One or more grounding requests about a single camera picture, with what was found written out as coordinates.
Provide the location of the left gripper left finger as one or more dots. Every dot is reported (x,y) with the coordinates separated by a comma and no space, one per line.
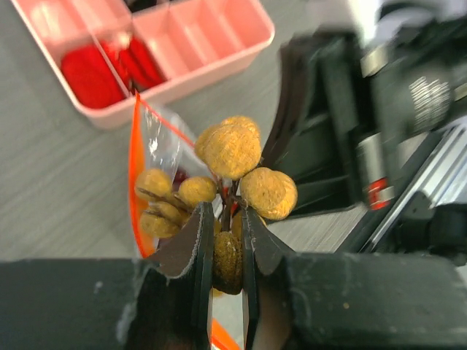
(179,286)

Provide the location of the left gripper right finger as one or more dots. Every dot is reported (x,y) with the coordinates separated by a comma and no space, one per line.
(266,311)

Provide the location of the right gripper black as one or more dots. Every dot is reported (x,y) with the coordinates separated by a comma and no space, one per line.
(312,137)

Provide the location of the purple grape bunch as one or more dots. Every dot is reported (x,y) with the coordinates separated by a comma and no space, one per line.
(180,176)

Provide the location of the clear zip bag orange zipper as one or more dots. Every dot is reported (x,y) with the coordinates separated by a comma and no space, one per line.
(156,142)

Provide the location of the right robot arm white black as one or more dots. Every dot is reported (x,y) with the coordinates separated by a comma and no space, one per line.
(372,111)

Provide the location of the red rolled sock right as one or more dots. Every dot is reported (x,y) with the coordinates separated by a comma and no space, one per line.
(133,62)

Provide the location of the pink compartment organizer box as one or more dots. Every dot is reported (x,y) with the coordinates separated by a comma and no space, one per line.
(194,43)

